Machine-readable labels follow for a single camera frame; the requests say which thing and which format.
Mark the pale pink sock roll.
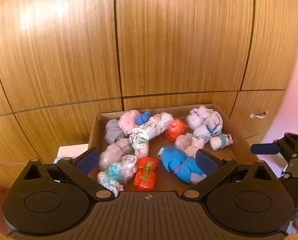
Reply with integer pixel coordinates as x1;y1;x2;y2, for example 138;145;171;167
99;138;134;171

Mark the white purple-spotted sock roll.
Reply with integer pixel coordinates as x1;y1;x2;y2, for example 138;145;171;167
132;112;174;141

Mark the white teal sock bundle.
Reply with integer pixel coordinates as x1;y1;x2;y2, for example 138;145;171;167
210;134;233;151

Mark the blue towel mat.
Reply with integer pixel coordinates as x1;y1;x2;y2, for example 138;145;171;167
53;158;62;164

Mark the white pink sock roll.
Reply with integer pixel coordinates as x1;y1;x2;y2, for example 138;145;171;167
174;133;205;158

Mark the blue knit sock roll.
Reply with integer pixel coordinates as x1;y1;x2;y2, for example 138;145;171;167
157;146;207;184

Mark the white blue-trimmed sock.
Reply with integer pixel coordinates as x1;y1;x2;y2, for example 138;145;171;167
193;111;223;142

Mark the grey sock roll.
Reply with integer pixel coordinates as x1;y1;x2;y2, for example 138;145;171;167
105;119;125;144

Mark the white orange sock bundle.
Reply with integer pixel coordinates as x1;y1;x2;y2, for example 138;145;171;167
165;119;187;141

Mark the brown cardboard box tray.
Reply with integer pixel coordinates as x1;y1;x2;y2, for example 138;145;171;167
88;104;257;194

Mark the orange green sock roll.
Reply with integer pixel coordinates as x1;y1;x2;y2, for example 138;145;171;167
134;157;158;191

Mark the pink fluffy sock bundle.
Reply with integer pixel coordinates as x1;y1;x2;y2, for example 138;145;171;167
118;110;150;136

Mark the wooden wardrobe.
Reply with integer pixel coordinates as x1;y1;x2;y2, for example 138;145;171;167
0;0;298;186

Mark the silver drawer handle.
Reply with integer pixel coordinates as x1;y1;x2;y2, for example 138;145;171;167
249;111;268;119

